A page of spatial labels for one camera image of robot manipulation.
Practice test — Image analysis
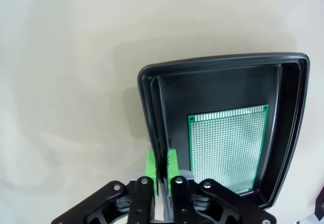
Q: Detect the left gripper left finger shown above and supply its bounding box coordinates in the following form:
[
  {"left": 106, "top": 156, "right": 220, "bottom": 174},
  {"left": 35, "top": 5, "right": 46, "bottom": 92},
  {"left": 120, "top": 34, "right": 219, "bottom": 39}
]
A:
[{"left": 50, "top": 149, "right": 158, "bottom": 224}]

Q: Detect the green perforated circuit board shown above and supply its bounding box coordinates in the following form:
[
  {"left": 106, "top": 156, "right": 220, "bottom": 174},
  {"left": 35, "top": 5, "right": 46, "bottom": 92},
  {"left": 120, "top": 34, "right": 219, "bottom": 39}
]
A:
[{"left": 187, "top": 104, "right": 269, "bottom": 196}]

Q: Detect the black ESD tray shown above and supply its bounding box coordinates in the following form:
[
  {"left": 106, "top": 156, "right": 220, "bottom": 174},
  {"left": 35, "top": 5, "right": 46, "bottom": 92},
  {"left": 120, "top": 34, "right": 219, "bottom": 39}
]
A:
[{"left": 137, "top": 52, "right": 311, "bottom": 211}]

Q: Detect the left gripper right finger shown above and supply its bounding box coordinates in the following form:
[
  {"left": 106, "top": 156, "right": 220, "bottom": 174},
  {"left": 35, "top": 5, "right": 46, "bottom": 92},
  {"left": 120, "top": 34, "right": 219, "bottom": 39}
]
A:
[{"left": 166, "top": 148, "right": 277, "bottom": 224}]

